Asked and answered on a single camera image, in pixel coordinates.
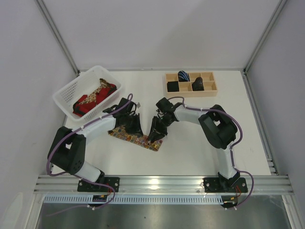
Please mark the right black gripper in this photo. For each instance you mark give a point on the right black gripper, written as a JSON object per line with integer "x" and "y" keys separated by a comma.
{"x": 159, "y": 121}

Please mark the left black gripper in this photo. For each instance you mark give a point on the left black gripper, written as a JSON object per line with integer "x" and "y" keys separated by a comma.
{"x": 131, "y": 119}

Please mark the colourful patterned tie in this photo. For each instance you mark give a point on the colourful patterned tie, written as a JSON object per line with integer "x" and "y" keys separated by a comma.
{"x": 137, "y": 140}

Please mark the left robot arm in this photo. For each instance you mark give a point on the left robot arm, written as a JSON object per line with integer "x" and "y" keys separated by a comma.
{"x": 67, "y": 152}

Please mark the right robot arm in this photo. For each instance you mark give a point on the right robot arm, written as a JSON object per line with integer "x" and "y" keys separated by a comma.
{"x": 218, "y": 127}

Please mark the rolled black tie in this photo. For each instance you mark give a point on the rolled black tie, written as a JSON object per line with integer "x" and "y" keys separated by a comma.
{"x": 173, "y": 86}

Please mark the beige patterned tie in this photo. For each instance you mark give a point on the beige patterned tie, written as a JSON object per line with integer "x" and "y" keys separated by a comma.
{"x": 92, "y": 97}

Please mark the red tie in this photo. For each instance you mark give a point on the red tie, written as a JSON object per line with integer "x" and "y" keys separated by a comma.
{"x": 82, "y": 109}

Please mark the white plastic basket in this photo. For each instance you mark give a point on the white plastic basket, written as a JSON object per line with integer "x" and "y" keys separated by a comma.
{"x": 86, "y": 83}

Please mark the rolled blue striped tie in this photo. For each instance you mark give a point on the rolled blue striped tie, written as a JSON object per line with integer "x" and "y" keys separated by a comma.
{"x": 183, "y": 76}

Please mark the rolled dark brown tie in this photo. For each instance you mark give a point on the rolled dark brown tie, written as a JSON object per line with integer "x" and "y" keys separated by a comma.
{"x": 197, "y": 85}

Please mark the wooden compartment box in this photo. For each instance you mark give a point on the wooden compartment box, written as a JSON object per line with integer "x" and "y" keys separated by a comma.
{"x": 185, "y": 88}

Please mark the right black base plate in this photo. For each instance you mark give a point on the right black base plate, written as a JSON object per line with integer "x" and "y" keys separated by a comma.
{"x": 217, "y": 185}

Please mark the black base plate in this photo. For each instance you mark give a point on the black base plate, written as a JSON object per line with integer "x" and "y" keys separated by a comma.
{"x": 217, "y": 185}
{"x": 112, "y": 183}

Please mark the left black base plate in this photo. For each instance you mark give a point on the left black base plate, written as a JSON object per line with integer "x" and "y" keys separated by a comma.
{"x": 112, "y": 183}

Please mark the white slotted cable duct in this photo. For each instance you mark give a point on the white slotted cable duct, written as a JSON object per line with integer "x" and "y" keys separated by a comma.
{"x": 134, "y": 199}

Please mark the aluminium mounting rail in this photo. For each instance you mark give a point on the aluminium mounting rail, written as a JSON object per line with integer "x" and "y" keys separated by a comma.
{"x": 263, "y": 185}

